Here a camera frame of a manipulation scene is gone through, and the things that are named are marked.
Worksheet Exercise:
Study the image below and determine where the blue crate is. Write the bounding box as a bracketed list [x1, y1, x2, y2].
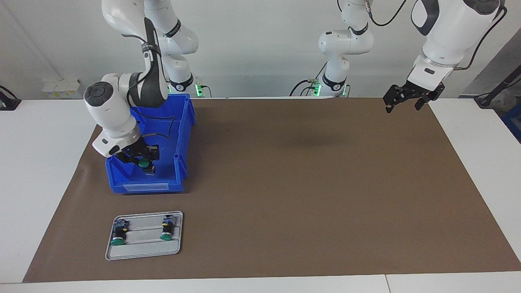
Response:
[501, 102, 521, 144]

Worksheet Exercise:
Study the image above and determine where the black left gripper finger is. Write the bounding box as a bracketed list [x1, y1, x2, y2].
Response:
[383, 85, 405, 114]
[414, 93, 434, 110]

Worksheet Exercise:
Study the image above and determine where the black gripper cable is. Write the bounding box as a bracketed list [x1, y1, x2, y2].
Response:
[364, 0, 508, 72]
[122, 28, 176, 141]

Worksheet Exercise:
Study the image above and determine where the black stand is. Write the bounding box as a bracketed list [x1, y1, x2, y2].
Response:
[474, 65, 521, 108]

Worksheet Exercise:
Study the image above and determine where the black arm base cable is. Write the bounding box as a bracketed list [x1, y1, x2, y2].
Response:
[289, 61, 327, 97]

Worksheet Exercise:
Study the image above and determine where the green push button grey block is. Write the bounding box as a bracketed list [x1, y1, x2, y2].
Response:
[110, 219, 130, 246]

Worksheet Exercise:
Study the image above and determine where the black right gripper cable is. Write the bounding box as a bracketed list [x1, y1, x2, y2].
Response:
[122, 28, 176, 141]

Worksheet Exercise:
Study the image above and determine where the brown table mat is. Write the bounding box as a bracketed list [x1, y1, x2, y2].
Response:
[22, 97, 521, 283]

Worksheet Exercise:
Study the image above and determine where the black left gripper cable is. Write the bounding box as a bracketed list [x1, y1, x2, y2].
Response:
[364, 0, 508, 72]

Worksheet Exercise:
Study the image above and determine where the white background box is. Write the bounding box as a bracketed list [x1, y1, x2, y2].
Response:
[42, 79, 87, 99]

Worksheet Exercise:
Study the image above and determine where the blue plastic storage bin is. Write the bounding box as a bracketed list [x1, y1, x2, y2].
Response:
[105, 94, 196, 194]

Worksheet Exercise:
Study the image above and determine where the green push button yellow block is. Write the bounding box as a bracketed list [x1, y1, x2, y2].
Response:
[160, 215, 176, 241]

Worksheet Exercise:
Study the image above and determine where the silver metal tray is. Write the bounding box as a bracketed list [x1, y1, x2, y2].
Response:
[105, 211, 184, 261]

